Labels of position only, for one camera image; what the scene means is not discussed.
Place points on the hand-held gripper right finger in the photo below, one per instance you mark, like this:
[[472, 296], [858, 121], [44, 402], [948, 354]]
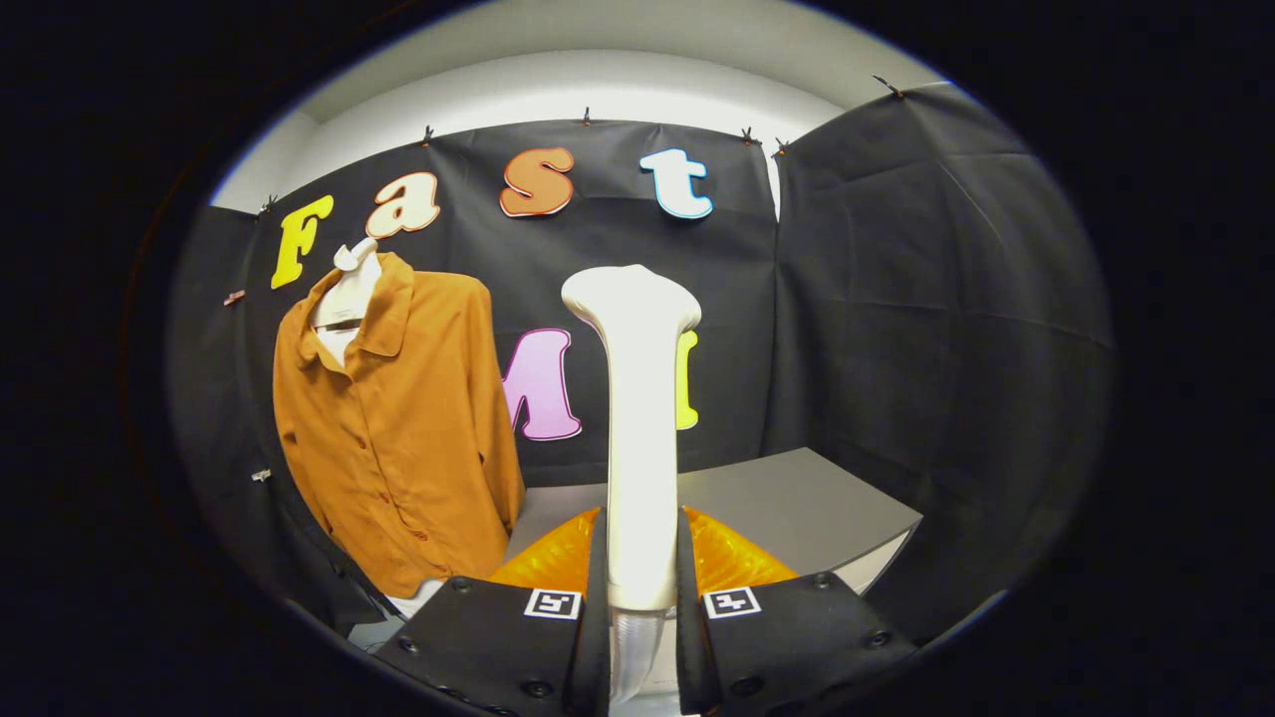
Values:
[[787, 647]]

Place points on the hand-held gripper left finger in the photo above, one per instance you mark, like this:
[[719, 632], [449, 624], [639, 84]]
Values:
[[498, 647]]

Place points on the orange button-up shirt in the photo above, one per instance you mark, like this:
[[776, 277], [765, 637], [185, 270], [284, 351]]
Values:
[[408, 428]]

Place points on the white garment steamer head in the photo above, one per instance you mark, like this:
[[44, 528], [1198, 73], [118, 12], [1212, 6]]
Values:
[[639, 438]]

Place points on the grey cabinet with white drawers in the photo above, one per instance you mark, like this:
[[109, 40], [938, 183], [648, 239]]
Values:
[[797, 508]]

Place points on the white torso mannequin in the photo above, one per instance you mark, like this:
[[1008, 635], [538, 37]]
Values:
[[349, 294]]

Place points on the black backdrop cloth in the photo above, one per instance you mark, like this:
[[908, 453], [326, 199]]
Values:
[[946, 249]]

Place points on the row of black cloth clips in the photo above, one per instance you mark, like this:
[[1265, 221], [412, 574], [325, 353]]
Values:
[[587, 117]]

